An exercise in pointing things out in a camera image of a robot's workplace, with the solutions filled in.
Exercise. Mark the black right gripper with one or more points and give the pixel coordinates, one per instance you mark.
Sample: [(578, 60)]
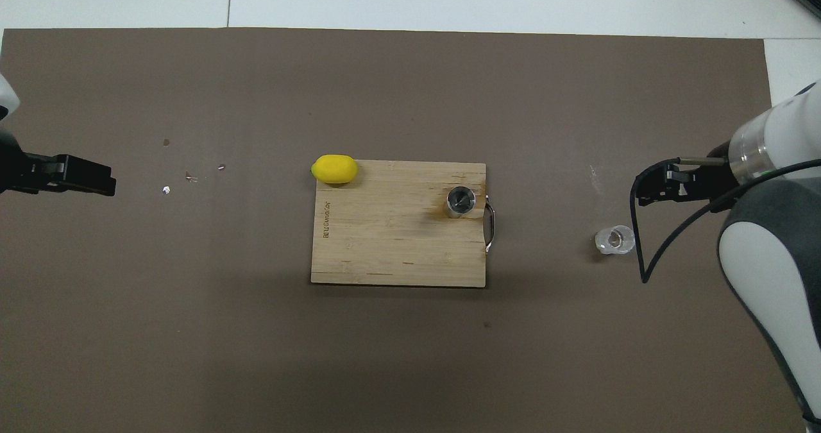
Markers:
[(718, 186)]

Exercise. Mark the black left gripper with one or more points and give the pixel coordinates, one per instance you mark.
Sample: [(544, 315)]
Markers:
[(19, 173)]

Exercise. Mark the clear glass cup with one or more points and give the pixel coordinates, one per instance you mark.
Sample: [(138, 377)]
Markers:
[(614, 240)]

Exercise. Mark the steel double jigger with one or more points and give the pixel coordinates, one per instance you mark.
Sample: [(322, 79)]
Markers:
[(460, 199)]

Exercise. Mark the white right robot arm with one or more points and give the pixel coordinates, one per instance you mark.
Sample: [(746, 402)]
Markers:
[(770, 279)]

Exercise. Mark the yellow lemon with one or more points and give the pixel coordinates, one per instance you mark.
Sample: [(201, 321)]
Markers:
[(333, 169)]

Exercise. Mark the wooden cutting board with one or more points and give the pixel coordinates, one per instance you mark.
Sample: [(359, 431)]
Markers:
[(385, 240)]

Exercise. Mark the brown table mat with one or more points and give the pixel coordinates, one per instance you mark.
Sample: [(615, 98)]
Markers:
[(410, 356)]

